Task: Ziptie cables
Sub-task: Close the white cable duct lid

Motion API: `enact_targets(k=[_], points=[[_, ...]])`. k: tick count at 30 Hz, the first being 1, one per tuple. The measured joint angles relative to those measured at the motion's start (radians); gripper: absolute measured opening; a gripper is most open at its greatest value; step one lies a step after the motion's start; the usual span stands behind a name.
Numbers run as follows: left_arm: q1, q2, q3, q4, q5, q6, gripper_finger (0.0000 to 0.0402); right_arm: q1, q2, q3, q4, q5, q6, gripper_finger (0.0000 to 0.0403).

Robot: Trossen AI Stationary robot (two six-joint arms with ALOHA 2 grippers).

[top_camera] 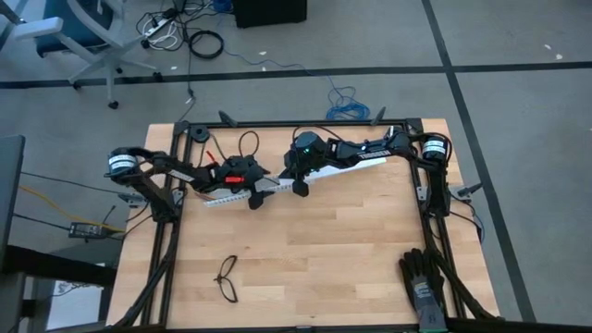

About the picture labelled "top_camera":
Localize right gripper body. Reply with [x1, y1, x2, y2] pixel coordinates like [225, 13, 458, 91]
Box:
[281, 154, 315, 182]

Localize white slotted cable duct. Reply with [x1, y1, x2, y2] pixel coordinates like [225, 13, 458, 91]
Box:
[203, 174, 307, 208]

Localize white power strip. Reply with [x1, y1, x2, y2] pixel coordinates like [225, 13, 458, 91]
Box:
[142, 9, 179, 39]

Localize white duct cover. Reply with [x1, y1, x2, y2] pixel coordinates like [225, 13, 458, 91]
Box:
[276, 156, 388, 187]

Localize black box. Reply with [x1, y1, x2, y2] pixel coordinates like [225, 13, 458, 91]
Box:
[231, 0, 309, 30]

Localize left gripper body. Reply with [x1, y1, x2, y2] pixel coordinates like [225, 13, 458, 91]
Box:
[216, 155, 270, 193]

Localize dark tape roll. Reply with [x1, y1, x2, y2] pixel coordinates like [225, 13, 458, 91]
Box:
[190, 124, 211, 143]

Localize grey office chair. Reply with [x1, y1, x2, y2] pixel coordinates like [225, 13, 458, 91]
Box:
[0, 0, 164, 111]

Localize blue coiled cable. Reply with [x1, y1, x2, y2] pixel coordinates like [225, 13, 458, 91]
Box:
[325, 84, 372, 122]

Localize black aluminium table frame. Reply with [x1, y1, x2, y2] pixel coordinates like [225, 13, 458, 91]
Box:
[105, 117, 503, 333]

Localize black-framed eyeglasses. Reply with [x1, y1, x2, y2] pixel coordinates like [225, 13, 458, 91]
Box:
[213, 254, 240, 304]

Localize dark desk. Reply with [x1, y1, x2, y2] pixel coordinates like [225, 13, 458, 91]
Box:
[0, 244, 117, 290]

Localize black and grey work glove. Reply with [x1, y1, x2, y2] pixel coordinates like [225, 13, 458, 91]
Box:
[397, 246, 449, 333]

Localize black coiled cable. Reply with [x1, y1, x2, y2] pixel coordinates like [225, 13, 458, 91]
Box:
[186, 29, 227, 61]

